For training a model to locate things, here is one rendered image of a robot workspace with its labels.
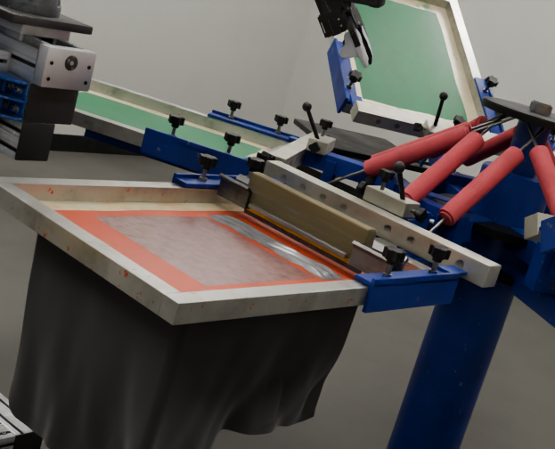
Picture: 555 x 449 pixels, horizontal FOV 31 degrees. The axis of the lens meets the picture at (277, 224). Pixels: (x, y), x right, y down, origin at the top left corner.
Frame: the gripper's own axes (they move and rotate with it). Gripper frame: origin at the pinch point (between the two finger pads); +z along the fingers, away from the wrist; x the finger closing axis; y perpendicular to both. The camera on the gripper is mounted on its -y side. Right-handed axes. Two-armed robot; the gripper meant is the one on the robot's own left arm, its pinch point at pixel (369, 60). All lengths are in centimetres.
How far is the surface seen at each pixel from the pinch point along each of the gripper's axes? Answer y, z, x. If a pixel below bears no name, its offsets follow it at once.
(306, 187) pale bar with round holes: 24.1, 22.8, 7.6
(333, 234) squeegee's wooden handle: 10, 29, 41
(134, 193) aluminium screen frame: 46, 6, 47
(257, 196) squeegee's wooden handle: 27.4, 17.8, 29.5
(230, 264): 23, 23, 65
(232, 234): 29, 21, 46
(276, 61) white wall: 192, 3, -481
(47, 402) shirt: 63, 35, 81
